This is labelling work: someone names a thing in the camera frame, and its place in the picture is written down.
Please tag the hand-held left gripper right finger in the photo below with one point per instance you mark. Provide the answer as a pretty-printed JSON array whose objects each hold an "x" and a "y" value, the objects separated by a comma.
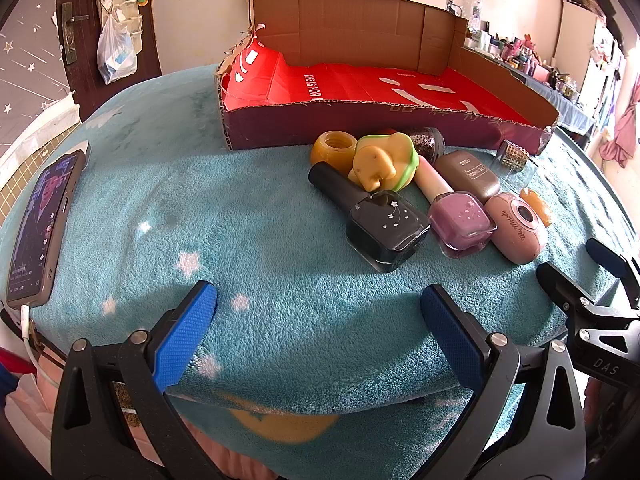
[{"x": 450, "y": 332}]

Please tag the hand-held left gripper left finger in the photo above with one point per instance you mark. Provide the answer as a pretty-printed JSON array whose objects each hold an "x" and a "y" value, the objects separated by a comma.
[{"x": 185, "y": 340}]

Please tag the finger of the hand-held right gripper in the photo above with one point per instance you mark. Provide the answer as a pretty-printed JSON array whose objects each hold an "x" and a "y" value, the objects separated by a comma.
[
  {"x": 565, "y": 292},
  {"x": 610, "y": 257}
]

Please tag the pink round compact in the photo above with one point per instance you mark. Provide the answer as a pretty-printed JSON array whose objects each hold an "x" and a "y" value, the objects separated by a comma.
[{"x": 515, "y": 232}]

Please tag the small orange lid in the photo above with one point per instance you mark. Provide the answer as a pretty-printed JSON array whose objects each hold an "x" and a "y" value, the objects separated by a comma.
[{"x": 539, "y": 207}]

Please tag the purple nail polish bottle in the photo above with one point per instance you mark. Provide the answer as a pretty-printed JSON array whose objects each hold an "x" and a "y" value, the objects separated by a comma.
[{"x": 460, "y": 222}]

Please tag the black nail polish bottle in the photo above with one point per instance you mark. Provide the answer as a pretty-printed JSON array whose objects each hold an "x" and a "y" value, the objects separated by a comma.
[{"x": 385, "y": 225}]

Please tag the clear cup with gold studs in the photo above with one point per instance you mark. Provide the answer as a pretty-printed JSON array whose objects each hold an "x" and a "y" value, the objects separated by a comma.
[{"x": 515, "y": 160}]

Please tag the brown eye shadow case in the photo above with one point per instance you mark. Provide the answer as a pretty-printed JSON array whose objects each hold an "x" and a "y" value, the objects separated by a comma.
[{"x": 467, "y": 175}]

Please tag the yellow green toy figure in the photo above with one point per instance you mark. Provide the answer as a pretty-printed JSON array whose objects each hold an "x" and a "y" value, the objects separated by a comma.
[{"x": 380, "y": 162}]

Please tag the glitter bottle with red cap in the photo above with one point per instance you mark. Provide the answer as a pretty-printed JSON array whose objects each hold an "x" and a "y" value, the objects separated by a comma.
[{"x": 429, "y": 142}]

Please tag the amber round jar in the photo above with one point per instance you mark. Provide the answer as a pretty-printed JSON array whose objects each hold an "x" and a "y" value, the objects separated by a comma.
[{"x": 327, "y": 152}]

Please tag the cardboard box with red lining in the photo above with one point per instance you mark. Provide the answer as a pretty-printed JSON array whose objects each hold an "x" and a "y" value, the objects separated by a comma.
[{"x": 360, "y": 87}]

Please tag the pink curtain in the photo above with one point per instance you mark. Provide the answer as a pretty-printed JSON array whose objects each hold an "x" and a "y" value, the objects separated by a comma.
[{"x": 625, "y": 130}]

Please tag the smartphone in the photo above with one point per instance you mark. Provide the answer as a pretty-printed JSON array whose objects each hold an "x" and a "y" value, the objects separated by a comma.
[{"x": 42, "y": 230}]

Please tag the dresser with cosmetics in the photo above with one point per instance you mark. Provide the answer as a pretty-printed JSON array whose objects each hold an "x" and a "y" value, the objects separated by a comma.
[{"x": 530, "y": 67}]

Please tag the white flat stand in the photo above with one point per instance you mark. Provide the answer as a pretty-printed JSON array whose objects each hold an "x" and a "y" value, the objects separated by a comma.
[{"x": 86, "y": 150}]

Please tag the white wardrobe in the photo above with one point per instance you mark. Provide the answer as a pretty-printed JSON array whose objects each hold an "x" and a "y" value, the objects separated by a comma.
[{"x": 580, "y": 25}]

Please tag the clear plastic bag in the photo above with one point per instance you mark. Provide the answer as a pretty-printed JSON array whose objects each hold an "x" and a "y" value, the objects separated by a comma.
[{"x": 117, "y": 55}]

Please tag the star print window curtain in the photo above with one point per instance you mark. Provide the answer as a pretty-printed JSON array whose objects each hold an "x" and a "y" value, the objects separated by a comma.
[{"x": 30, "y": 45}]

